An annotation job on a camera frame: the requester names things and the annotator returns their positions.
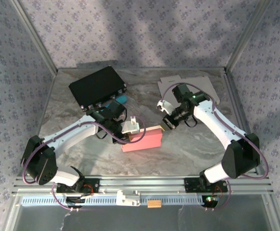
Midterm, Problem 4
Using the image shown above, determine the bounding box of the pink paper box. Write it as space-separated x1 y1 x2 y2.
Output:
121 125 164 153

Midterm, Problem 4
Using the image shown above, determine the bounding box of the white cardboard box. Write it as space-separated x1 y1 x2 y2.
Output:
157 75 220 106

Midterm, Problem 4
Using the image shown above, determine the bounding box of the teal toy microphone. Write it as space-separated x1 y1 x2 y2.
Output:
101 95 128 113

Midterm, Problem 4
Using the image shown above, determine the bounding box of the black ribbed metal case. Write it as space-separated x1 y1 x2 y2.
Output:
68 66 127 113

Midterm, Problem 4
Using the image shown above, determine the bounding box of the aluminium table edge bar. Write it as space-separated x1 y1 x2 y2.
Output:
224 71 267 176

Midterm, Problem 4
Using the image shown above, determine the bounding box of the black controller board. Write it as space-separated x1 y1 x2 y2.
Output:
65 194 94 205
202 194 219 208

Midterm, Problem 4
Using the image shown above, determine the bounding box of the grey metal plate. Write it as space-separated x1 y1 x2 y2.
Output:
6 192 280 231

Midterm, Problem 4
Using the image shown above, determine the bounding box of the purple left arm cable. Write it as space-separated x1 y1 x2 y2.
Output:
21 115 147 212

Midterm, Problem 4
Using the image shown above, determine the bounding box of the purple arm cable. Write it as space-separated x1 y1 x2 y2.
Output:
160 82 269 212
21 115 147 212

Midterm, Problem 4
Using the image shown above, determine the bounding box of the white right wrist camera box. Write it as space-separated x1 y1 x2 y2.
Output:
156 100 173 114

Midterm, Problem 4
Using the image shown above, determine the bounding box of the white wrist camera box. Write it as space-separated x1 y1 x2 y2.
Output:
121 115 140 135
156 100 173 114

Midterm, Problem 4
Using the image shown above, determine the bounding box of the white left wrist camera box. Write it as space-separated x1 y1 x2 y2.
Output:
121 115 140 135

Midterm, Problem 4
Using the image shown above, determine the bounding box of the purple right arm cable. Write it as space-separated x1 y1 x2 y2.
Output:
160 82 269 212

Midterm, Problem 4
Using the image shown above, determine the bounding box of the aluminium mounting rail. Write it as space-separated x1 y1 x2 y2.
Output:
12 175 274 195

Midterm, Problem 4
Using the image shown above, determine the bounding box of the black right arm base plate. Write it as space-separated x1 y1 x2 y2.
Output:
183 177 228 193

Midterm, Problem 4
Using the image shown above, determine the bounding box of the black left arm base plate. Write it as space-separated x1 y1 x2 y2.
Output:
55 177 100 194

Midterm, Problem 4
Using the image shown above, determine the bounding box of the white plastic bracket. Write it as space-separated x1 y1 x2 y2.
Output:
115 189 141 207

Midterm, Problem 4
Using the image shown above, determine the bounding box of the aluminium frame post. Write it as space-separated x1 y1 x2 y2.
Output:
10 0 59 74
224 0 274 73

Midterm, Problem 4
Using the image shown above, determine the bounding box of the white slotted cable duct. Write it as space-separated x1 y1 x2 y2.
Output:
21 195 204 206

